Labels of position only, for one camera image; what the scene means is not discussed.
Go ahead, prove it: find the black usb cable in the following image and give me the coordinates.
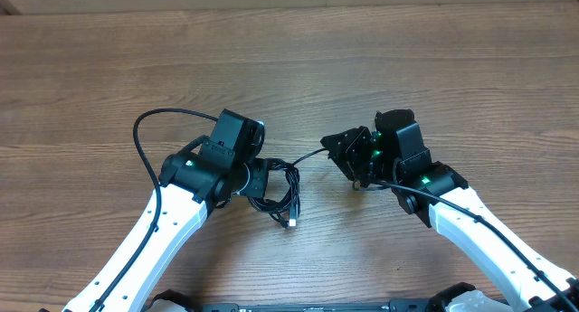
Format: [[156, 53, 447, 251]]
[[247, 147, 329, 231]]

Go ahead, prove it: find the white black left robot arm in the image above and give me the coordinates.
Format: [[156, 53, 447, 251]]
[[63, 151, 268, 312]]

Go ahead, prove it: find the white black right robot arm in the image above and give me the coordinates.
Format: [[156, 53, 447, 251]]
[[320, 126, 578, 311]]

